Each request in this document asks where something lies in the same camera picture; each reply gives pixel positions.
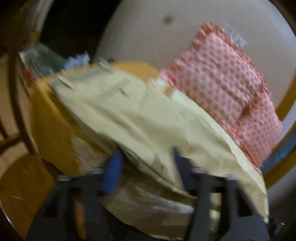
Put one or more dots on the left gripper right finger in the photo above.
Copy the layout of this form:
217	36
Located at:
239	219

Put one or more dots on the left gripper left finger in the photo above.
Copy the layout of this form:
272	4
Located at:
55	220

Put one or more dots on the beige khaki pants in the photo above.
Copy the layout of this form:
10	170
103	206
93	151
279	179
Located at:
114	108

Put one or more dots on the yellow patterned bedsheet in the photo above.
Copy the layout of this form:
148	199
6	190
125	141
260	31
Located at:
60	141

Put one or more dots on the pink polka dot pillow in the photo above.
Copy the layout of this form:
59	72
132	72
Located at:
217	74

